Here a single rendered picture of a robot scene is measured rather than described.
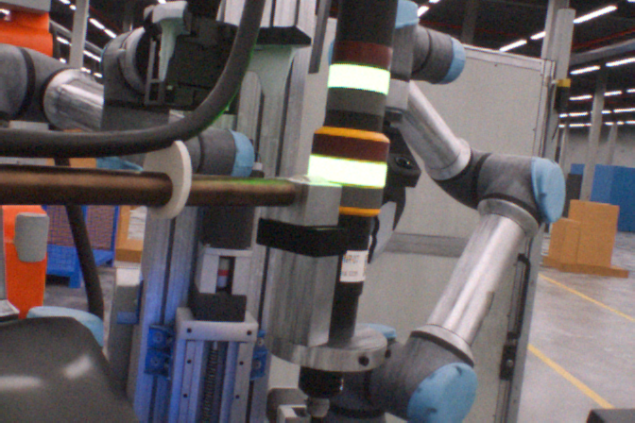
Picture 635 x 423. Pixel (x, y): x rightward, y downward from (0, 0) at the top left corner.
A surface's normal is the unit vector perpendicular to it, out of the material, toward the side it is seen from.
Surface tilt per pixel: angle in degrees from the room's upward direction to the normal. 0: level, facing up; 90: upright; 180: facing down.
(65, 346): 41
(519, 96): 90
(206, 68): 90
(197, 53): 90
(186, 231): 90
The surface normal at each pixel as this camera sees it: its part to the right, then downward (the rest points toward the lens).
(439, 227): 0.33, 0.08
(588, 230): 0.09, 0.07
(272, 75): -0.62, 0.04
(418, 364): -0.43, -0.63
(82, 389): 0.72, -0.64
